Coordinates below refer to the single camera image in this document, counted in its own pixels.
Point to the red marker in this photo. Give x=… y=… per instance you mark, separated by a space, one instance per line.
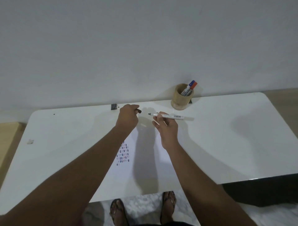
x=194 y=85

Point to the person's foot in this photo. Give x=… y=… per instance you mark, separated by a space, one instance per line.
x=120 y=216
x=167 y=211

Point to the person's right forearm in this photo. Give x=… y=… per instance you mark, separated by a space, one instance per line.
x=204 y=191

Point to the person's right hand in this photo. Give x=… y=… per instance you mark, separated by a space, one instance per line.
x=168 y=132

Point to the wooden pen holder cup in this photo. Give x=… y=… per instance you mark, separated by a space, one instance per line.
x=179 y=101

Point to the person's left forearm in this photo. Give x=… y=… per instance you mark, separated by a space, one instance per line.
x=69 y=184

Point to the black flip-flop sandal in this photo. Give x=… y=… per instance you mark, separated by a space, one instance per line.
x=113 y=209
x=172 y=205

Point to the black shorts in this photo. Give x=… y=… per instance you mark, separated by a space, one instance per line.
x=167 y=225

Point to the person's right foot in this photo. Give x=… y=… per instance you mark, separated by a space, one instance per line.
x=167 y=211

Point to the black table clip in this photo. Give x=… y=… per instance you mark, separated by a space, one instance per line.
x=113 y=107

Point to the person's left hand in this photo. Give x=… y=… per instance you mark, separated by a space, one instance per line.
x=126 y=117

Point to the person's left foot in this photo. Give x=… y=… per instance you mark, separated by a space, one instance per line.
x=120 y=216

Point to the blue marker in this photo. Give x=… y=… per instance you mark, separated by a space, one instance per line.
x=191 y=83

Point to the light wooden stool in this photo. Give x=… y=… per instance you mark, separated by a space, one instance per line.
x=9 y=146

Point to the white paper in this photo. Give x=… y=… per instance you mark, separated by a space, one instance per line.
x=149 y=163

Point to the black marker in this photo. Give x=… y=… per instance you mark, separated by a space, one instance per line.
x=177 y=116

